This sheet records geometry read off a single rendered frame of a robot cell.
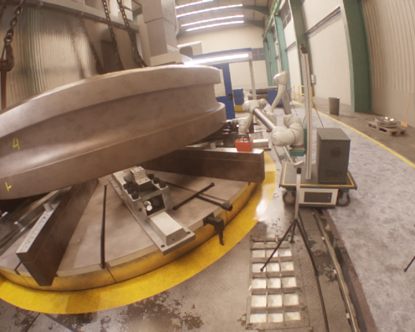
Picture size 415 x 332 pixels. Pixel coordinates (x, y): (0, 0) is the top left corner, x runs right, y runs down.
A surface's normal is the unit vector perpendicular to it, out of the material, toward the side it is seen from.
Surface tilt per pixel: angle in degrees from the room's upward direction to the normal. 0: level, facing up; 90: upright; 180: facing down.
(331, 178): 90
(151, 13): 90
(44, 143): 90
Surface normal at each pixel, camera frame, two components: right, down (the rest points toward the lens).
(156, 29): -0.18, 0.38
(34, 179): 0.21, 0.33
